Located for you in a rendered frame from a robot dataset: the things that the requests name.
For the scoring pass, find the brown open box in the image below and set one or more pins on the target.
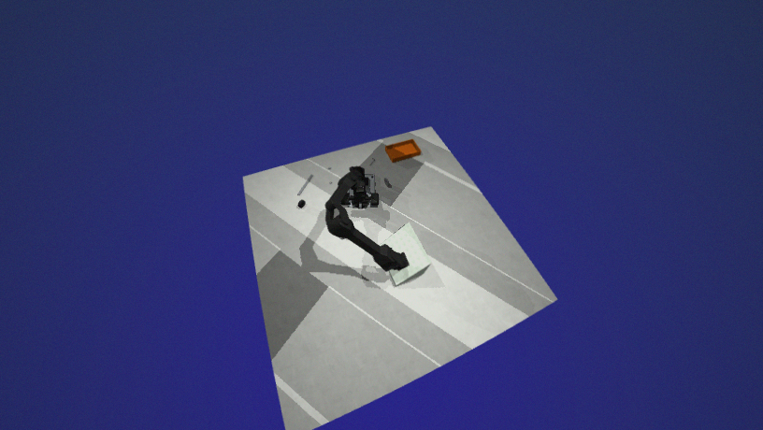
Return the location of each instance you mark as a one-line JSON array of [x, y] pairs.
[[403, 150]]

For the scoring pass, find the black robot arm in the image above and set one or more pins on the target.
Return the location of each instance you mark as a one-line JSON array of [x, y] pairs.
[[342, 225]]

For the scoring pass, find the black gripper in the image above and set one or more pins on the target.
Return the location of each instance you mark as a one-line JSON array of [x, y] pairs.
[[363, 198]]

